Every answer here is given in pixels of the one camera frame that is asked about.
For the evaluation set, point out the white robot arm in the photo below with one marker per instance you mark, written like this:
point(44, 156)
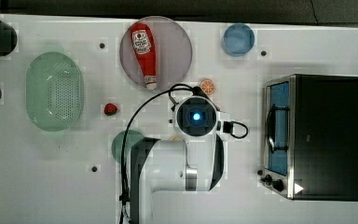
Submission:
point(194, 162)

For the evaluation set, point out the silver black toaster oven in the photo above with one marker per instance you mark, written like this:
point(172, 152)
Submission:
point(310, 138)

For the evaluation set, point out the plush orange slice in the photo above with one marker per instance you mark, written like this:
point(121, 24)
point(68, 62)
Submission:
point(207, 86)

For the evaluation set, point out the green mug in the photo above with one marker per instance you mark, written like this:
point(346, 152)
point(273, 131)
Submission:
point(123, 142)

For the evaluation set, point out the grey round plate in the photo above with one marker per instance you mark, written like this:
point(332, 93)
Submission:
point(173, 51)

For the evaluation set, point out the dark red plush strawberry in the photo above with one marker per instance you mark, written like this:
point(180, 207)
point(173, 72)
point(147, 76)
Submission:
point(110, 109)

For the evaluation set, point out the red plush ketchup bottle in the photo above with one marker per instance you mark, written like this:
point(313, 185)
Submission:
point(143, 44)

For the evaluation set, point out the green oval colander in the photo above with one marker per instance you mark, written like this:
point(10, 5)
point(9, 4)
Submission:
point(54, 92)

